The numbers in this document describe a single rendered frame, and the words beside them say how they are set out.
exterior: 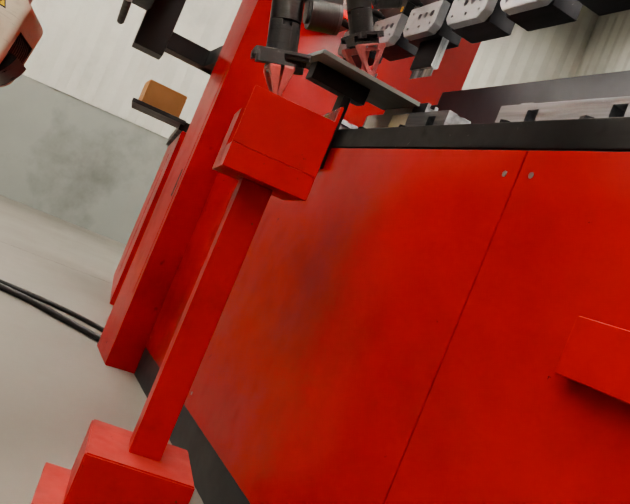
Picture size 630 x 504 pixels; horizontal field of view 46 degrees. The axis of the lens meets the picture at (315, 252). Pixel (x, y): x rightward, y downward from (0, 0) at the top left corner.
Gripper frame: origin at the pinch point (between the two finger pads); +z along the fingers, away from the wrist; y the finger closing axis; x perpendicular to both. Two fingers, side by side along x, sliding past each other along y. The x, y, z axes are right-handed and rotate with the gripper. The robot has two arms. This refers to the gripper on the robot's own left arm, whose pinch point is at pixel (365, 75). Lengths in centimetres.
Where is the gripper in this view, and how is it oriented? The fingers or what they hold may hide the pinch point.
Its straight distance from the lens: 175.9
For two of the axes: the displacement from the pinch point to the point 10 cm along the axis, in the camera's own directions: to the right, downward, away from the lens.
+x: -9.2, 1.7, -3.6
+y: -3.8, -1.2, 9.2
